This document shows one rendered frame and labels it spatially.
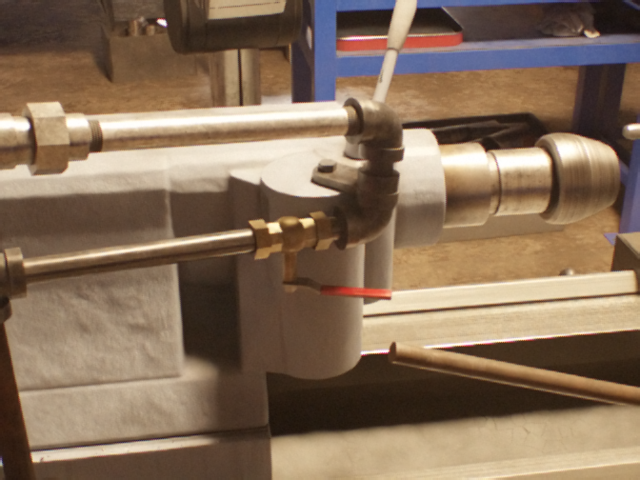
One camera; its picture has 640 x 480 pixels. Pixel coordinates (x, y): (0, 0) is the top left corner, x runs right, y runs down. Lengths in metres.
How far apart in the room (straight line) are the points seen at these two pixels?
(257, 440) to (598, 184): 0.39
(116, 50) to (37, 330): 3.79
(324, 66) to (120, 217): 1.93
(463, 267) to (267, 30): 1.53
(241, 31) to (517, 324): 0.71
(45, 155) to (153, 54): 4.02
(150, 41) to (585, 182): 3.80
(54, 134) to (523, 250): 2.61
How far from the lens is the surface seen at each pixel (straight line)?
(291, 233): 0.72
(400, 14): 0.84
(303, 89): 3.22
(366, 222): 0.74
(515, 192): 0.92
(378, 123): 0.72
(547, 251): 3.15
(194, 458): 0.86
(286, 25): 1.65
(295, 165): 0.80
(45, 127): 0.62
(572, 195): 0.93
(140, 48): 4.61
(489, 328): 1.19
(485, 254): 3.09
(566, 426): 1.24
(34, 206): 0.82
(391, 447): 1.17
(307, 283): 0.75
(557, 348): 1.21
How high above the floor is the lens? 1.48
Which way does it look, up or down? 28 degrees down
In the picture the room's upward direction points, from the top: straight up
